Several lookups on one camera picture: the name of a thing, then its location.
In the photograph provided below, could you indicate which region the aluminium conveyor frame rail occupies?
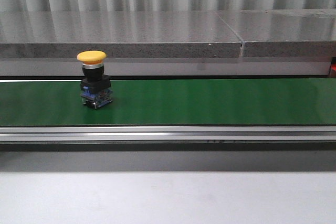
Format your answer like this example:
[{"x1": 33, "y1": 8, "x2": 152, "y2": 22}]
[{"x1": 1, "y1": 125, "x2": 335, "y2": 144}]

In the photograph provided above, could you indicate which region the yellow mushroom push button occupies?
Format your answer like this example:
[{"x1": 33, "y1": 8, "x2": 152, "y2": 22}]
[{"x1": 77, "y1": 50, "x2": 113, "y2": 109}]

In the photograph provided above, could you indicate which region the green conveyor belt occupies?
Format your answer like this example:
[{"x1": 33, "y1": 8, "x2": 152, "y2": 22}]
[{"x1": 1, "y1": 78, "x2": 335, "y2": 126}]

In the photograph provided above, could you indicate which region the red object at edge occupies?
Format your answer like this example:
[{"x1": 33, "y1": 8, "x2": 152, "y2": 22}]
[{"x1": 329, "y1": 57, "x2": 336, "y2": 78}]

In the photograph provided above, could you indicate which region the grey stone counter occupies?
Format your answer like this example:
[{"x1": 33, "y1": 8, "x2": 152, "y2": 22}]
[{"x1": 1, "y1": 9, "x2": 335, "y2": 77}]

